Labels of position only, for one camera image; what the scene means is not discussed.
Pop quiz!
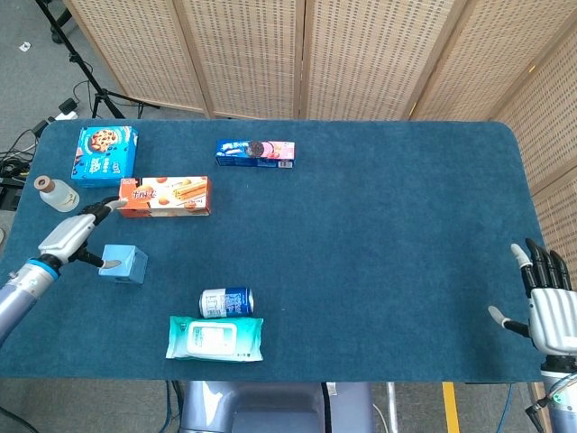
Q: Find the metal table leg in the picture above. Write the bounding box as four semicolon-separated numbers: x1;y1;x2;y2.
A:
386;382;400;433

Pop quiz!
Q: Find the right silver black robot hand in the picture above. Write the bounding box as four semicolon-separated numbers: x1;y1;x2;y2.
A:
488;237;577;355

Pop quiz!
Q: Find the green wet wipes pack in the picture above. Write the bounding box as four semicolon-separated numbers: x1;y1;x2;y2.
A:
165;315;265;364

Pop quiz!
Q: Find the blue pink sandwich cookie box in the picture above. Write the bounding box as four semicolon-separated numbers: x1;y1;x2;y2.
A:
215;138;297;170

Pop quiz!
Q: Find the blue felt table cloth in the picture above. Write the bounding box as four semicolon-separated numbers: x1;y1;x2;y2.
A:
0;119;547;383

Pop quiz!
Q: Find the blue white drink can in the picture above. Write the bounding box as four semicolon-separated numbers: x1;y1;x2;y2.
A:
199;287;255;319

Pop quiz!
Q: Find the black floor cables bundle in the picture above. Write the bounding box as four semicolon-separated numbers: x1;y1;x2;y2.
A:
0;125;44;211

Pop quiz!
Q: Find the small bottle with cork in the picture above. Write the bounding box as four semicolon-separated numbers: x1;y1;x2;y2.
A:
33;175;81;214

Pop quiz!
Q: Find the blue chocolate chip cookie box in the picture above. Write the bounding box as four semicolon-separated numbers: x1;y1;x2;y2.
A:
70;125;140;189

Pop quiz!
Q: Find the black tripod stand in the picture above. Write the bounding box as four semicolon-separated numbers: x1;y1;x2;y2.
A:
35;0;160;121

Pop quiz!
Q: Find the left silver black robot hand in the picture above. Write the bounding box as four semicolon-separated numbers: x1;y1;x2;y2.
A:
38;196;130;276

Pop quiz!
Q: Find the woven bamboo folding screen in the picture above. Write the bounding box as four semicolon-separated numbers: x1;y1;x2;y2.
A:
62;0;577;281

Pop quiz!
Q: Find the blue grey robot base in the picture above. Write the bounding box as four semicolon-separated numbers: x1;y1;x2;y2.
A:
179;381;376;433

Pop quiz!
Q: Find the orange biscuit box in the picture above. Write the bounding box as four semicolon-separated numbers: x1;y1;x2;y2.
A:
116;175;213;219

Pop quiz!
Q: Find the small light blue box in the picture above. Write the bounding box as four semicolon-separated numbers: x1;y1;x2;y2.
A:
97;244;150;286

